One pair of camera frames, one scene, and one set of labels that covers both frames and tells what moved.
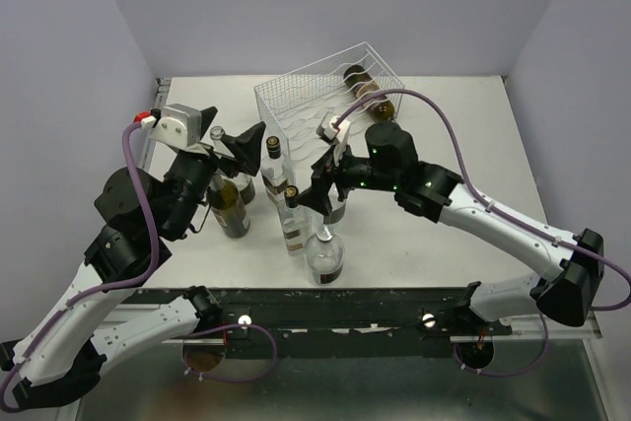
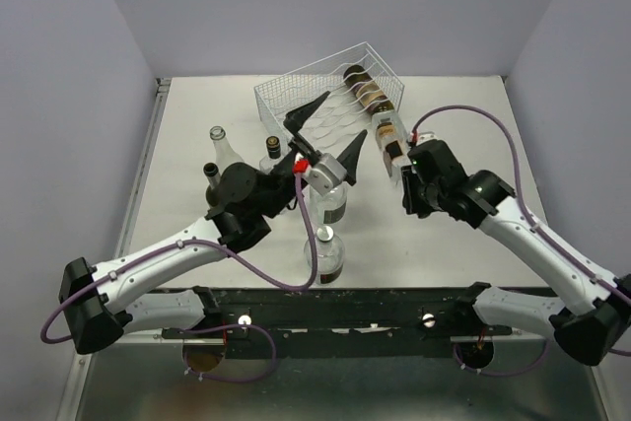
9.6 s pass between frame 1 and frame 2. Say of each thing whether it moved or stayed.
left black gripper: moved
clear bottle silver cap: stayed
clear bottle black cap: moved
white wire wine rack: stayed
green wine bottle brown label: stayed
